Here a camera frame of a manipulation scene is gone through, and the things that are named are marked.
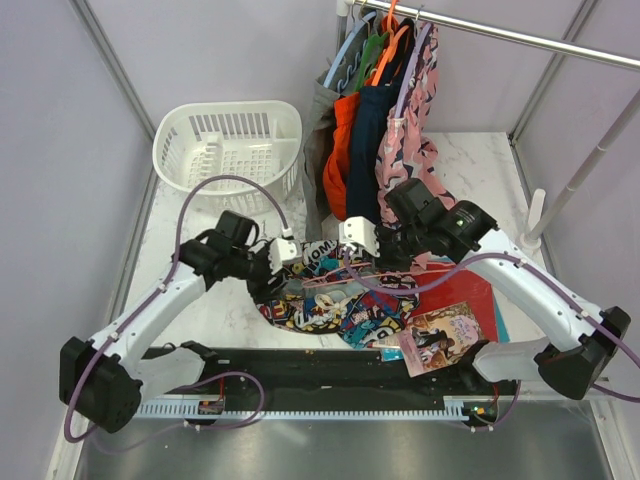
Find light blue cable duct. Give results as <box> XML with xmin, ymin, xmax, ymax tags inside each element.
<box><xmin>134</xmin><ymin>395</ymin><xmax>492</xmax><ymax>423</ymax></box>

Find pink shark print shorts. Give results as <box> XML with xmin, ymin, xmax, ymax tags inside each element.
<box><xmin>375</xmin><ymin>24</ymin><xmax>456</xmax><ymax>230</ymax></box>

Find green hanger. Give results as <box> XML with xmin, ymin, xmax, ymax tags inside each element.
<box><xmin>354</xmin><ymin>32</ymin><xmax>389</xmax><ymax>92</ymax></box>

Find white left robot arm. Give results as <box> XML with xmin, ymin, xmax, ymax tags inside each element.
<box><xmin>59</xmin><ymin>211</ymin><xmax>300</xmax><ymax>433</ymax></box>

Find orange hanger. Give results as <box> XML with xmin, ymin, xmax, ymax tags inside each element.
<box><xmin>365</xmin><ymin>0</ymin><xmax>409</xmax><ymax>86</ymax></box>

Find lilac hanger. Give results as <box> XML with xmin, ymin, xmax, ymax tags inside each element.
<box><xmin>393</xmin><ymin>22</ymin><xmax>434</xmax><ymax>118</ymax></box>

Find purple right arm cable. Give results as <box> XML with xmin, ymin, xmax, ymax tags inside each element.
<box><xmin>342</xmin><ymin>248</ymin><xmax>640</xmax><ymax>434</ymax></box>

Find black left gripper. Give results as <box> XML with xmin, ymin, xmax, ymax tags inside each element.
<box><xmin>229</xmin><ymin>237</ymin><xmax>288</xmax><ymax>304</ymax></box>

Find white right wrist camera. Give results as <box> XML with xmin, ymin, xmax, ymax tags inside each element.
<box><xmin>338</xmin><ymin>216</ymin><xmax>380</xmax><ymax>258</ymax></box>

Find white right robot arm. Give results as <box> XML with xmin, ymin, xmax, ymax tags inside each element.
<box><xmin>376</xmin><ymin>178</ymin><xmax>631</xmax><ymax>400</ymax></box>

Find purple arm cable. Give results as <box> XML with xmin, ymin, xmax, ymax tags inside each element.
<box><xmin>342</xmin><ymin>248</ymin><xmax>640</xmax><ymax>434</ymax></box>
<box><xmin>62</xmin><ymin>174</ymin><xmax>294</xmax><ymax>456</ymax></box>

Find metal clothes rail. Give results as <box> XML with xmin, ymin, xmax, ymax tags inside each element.
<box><xmin>336</xmin><ymin>1</ymin><xmax>639</xmax><ymax>72</ymax></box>

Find light blue hanger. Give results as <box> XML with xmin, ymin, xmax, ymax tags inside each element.
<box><xmin>323</xmin><ymin>11</ymin><xmax>378</xmax><ymax>94</ymax></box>

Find orange shorts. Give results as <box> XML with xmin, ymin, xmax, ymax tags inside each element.
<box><xmin>323</xmin><ymin>92</ymin><xmax>360</xmax><ymax>221</ymax></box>

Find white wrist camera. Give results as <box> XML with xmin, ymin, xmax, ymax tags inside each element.
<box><xmin>268</xmin><ymin>238</ymin><xmax>302</xmax><ymax>274</ymax></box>
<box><xmin>338</xmin><ymin>216</ymin><xmax>380</xmax><ymax>258</ymax></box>

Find comic print shorts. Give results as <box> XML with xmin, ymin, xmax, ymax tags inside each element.
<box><xmin>256</xmin><ymin>240</ymin><xmax>419</xmax><ymax>349</ymax></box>

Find navy blue shorts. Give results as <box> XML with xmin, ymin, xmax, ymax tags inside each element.
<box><xmin>346</xmin><ymin>19</ymin><xmax>415</xmax><ymax>224</ymax></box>

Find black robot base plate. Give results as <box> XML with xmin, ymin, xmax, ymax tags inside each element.
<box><xmin>139</xmin><ymin>346</ymin><xmax>521</xmax><ymax>413</ymax></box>

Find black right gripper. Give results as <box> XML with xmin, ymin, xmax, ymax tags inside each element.
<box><xmin>361</xmin><ymin>221</ymin><xmax>427</xmax><ymax>273</ymax></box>

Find red plastic folder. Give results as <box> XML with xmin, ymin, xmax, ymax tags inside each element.
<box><xmin>411</xmin><ymin>270</ymin><xmax>504</xmax><ymax>341</ymax></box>

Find pink wire hanger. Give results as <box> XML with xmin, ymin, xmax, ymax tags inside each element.
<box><xmin>301</xmin><ymin>260</ymin><xmax>454</xmax><ymax>289</ymax></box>

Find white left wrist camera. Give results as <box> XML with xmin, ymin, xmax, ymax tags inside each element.
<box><xmin>268</xmin><ymin>238</ymin><xmax>302</xmax><ymax>274</ymax></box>

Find white laundry basket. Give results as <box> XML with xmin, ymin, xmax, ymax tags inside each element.
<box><xmin>152</xmin><ymin>100</ymin><xmax>302</xmax><ymax>203</ymax></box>

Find grey shorts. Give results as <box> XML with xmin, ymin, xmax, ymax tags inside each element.
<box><xmin>297</xmin><ymin>39</ymin><xmax>363</xmax><ymax>241</ymax></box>

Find Taming of Shrew book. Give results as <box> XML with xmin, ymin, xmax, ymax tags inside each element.
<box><xmin>398</xmin><ymin>302</ymin><xmax>486</xmax><ymax>378</ymax></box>

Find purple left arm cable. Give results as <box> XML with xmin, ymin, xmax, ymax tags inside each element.
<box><xmin>62</xmin><ymin>174</ymin><xmax>294</xmax><ymax>456</ymax></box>

